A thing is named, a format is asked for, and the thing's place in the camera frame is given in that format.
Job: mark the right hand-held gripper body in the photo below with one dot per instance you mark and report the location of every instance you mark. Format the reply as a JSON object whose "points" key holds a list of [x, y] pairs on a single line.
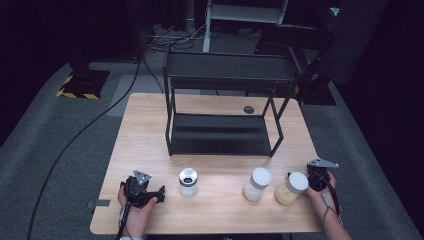
{"points": [[318, 176]]}

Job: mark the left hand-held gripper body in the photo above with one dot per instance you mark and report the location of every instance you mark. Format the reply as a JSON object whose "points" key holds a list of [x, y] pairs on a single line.
{"points": [[136, 191]]}

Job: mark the white lid jar yellow powder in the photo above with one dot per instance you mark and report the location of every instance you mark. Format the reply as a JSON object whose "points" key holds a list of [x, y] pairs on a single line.
{"points": [[291, 189]]}

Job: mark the silver lid glass jar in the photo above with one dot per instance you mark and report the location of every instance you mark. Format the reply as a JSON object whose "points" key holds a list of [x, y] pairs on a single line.
{"points": [[188, 182]]}

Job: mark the black metal two-tier rack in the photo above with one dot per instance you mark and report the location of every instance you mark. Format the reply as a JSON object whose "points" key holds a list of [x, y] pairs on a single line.
{"points": [[220, 136]]}

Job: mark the person's right hand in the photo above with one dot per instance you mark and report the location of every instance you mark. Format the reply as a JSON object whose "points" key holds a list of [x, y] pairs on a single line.
{"points": [[320, 197]]}

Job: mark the person's left hand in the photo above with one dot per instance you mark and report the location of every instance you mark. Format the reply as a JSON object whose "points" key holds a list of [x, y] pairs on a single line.
{"points": [[137, 216]]}

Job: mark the grey tape strip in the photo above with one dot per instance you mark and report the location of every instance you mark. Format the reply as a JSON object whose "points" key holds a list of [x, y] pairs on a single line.
{"points": [[99, 202]]}

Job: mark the white wristwatch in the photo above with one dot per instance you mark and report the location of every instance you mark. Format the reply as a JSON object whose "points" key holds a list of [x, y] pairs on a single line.
{"points": [[131, 237]]}

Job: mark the black round table grommet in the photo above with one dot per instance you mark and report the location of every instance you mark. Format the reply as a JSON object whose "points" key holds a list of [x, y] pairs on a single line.
{"points": [[248, 109]]}

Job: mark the yellow black striped stand base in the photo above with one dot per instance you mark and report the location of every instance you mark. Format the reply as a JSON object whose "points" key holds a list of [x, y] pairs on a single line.
{"points": [[83, 85]]}

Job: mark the dark panel on stand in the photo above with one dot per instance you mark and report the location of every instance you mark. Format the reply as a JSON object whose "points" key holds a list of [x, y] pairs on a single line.
{"points": [[353, 36]]}

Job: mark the white metal stand frame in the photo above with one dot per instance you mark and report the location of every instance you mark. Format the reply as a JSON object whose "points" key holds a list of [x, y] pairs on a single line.
{"points": [[245, 15]]}

